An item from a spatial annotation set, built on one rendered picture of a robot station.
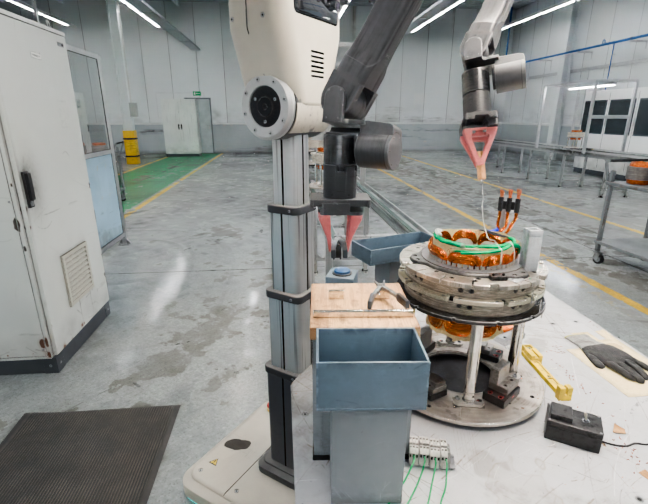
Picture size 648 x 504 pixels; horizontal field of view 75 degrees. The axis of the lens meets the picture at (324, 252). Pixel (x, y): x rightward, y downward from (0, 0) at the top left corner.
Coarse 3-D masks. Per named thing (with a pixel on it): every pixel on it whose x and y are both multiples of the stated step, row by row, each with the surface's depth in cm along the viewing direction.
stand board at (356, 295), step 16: (320, 288) 88; (336, 288) 88; (352, 288) 88; (368, 288) 88; (400, 288) 88; (320, 304) 81; (336, 304) 81; (352, 304) 81; (384, 304) 81; (400, 304) 81; (320, 320) 74; (336, 320) 74; (352, 320) 74; (368, 320) 74; (384, 320) 74; (400, 320) 74; (416, 320) 74
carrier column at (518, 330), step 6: (516, 324) 99; (522, 324) 99; (516, 330) 99; (522, 330) 99; (516, 336) 100; (522, 336) 100; (510, 342) 102; (516, 342) 100; (510, 348) 102; (516, 348) 101; (510, 354) 102; (516, 354) 101; (510, 360) 102; (516, 360) 102; (510, 366) 102; (516, 366) 102; (510, 372) 103; (516, 372) 103
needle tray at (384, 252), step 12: (360, 240) 123; (372, 240) 125; (384, 240) 127; (396, 240) 128; (408, 240) 130; (420, 240) 132; (360, 252) 118; (372, 252) 113; (384, 252) 115; (396, 252) 117; (372, 264) 114; (384, 264) 121; (396, 264) 120; (384, 276) 122; (396, 276) 121
